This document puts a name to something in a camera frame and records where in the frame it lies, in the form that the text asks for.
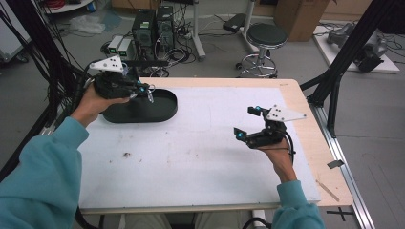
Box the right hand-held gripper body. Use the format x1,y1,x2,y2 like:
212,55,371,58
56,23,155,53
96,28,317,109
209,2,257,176
245,104,308,150

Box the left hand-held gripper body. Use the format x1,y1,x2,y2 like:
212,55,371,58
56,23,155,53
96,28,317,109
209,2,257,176
88,55,141,100

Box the black oval tray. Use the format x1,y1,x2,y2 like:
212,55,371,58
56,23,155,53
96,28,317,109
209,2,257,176
100,88,179,124

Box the person's left hand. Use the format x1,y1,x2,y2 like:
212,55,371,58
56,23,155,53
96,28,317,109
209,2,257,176
70,83,131,129

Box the person's right hand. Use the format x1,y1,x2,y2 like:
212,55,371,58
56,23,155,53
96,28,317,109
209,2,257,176
257,144,298,185

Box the white power supply unit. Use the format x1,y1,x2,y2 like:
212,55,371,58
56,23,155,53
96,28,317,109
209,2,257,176
107,34,124,58
117,37,134,62

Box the white foam mat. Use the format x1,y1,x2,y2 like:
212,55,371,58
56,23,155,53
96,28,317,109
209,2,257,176
77,86,322,212

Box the large black computer tower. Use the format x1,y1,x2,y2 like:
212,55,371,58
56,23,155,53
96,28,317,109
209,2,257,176
131,9,158,61

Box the small black computer tower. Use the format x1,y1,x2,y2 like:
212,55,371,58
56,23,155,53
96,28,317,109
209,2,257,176
155,5,176,52

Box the clear plastic bag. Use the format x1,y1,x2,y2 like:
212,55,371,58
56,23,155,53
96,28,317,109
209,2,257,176
69,14,106,35

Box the small grey tape piece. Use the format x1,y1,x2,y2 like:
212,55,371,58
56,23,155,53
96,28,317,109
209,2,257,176
327,159,346,170

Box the white desk leg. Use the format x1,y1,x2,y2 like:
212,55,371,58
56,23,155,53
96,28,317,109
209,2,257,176
190,0,207,62
240,0,260,53

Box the black round stool chrome base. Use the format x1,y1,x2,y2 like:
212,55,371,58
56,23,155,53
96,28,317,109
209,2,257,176
236,22,288,79

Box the thin wooden stick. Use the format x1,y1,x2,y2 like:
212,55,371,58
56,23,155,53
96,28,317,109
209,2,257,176
315,178,341,203

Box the brown cardboard box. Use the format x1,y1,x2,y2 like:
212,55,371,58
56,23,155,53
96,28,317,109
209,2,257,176
273,0,331,43

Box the person's beige trousers legs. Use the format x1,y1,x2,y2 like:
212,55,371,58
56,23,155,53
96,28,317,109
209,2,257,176
117,211,241,229

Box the grey and black robot device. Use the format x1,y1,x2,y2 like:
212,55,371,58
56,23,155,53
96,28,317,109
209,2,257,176
327,22,389,73

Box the white floor board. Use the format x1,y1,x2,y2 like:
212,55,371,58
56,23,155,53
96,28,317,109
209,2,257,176
312,24,401,74

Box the right hand-held gripper black cable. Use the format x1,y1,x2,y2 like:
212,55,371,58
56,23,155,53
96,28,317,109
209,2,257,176
282,129,296,164

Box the hand-held gripper black cable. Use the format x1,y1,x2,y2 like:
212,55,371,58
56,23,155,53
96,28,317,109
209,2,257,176
72,61,96,113
282,129,296,164

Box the left hand-held gripper black cable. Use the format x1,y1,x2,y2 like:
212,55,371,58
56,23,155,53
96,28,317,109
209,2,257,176
72,61,96,113

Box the black metal frame post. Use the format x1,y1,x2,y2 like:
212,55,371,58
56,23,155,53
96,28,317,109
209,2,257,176
0,0,94,128
299,0,405,138

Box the black looped floor cable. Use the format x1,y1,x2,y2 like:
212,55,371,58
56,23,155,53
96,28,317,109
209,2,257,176
242,217,273,229

